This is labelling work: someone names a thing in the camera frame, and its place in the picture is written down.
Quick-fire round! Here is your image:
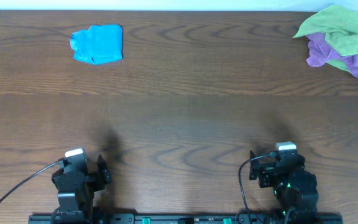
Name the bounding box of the black cable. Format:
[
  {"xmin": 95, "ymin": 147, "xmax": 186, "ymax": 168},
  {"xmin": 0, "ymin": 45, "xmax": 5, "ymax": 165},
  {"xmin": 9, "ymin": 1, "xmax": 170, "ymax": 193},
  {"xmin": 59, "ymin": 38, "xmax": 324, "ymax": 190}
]
[
  {"xmin": 0, "ymin": 160, "xmax": 65, "ymax": 224},
  {"xmin": 237, "ymin": 151, "xmax": 278, "ymax": 224}
]

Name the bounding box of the right black cable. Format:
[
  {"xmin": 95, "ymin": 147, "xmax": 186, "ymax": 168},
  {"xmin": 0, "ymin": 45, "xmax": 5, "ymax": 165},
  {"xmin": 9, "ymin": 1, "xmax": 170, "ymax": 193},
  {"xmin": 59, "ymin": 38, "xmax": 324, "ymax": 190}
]
[{"xmin": 237, "ymin": 151, "xmax": 278, "ymax": 224}]

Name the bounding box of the blue folded cloth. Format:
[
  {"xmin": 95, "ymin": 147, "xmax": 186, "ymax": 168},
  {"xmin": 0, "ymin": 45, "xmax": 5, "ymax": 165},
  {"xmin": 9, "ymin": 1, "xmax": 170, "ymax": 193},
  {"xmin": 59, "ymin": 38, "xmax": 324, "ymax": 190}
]
[{"xmin": 70, "ymin": 24, "xmax": 123, "ymax": 65}]

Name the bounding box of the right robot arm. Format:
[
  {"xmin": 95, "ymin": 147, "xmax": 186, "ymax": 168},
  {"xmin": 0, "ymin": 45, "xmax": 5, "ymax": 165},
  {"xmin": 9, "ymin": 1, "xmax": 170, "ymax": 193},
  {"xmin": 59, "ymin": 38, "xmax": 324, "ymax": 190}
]
[{"xmin": 249, "ymin": 149, "xmax": 319, "ymax": 223}]

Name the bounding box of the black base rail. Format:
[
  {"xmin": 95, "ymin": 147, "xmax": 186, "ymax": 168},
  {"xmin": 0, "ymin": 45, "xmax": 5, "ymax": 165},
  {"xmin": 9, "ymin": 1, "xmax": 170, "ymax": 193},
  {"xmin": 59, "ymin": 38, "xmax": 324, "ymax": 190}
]
[{"xmin": 28, "ymin": 213, "xmax": 343, "ymax": 224}]

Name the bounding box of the green microfiber cloth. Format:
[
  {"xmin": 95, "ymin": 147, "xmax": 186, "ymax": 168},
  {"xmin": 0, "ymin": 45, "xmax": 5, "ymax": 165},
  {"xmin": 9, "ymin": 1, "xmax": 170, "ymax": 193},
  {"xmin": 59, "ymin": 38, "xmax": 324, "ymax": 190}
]
[{"xmin": 294, "ymin": 5, "xmax": 358, "ymax": 56}]

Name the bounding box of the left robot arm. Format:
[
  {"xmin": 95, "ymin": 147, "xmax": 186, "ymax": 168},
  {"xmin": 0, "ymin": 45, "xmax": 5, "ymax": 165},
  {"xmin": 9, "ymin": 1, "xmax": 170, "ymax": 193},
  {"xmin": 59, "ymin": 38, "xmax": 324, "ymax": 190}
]
[{"xmin": 50, "ymin": 152, "xmax": 112, "ymax": 223}]

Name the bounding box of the purple crumpled cloth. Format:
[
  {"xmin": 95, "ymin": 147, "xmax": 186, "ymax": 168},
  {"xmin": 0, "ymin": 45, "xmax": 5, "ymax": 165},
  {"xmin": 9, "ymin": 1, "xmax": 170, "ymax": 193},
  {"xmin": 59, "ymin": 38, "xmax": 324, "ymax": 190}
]
[{"xmin": 306, "ymin": 33, "xmax": 358, "ymax": 78}]

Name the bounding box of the left black cable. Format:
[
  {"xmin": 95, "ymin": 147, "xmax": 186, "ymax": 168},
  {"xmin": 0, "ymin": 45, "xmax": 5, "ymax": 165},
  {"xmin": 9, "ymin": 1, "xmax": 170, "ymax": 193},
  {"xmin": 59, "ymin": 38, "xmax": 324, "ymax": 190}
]
[{"xmin": 0, "ymin": 160, "xmax": 65, "ymax": 224}]

